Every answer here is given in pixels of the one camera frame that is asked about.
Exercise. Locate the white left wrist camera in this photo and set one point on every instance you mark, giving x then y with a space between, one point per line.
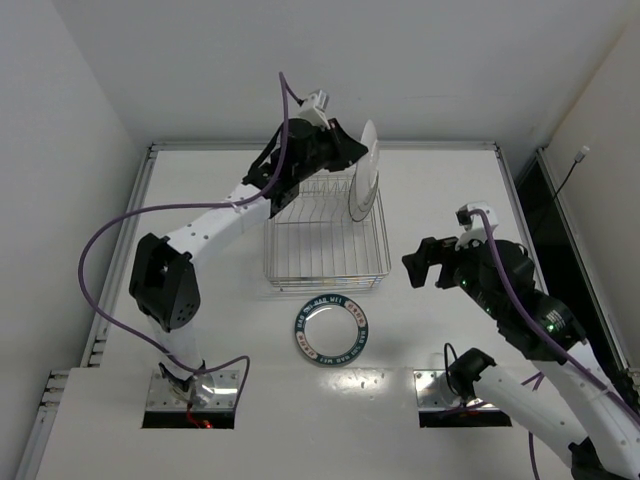
313 109

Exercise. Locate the metal base plate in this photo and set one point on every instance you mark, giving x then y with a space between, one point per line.
217 392
433 394

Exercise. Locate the metal wire dish rack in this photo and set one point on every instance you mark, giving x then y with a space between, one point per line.
314 244

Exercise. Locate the white plate with green rings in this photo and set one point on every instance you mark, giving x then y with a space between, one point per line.
359 209

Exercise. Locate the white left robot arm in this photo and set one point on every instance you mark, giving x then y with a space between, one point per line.
164 281

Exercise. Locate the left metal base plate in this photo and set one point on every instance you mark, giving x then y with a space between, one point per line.
217 392

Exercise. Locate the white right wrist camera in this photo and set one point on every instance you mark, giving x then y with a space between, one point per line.
477 219

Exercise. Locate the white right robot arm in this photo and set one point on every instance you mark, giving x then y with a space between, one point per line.
599 438

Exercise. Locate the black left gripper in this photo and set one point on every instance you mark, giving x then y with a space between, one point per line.
338 148

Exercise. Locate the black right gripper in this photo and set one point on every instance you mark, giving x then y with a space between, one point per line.
445 262

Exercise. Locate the plate with orange sunburst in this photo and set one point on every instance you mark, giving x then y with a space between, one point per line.
366 171

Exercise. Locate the plate with dark green rim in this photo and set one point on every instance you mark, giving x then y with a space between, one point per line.
331 330

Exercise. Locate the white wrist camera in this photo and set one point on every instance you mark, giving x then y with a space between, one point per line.
477 219
313 109

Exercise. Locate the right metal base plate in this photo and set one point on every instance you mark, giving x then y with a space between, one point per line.
433 394

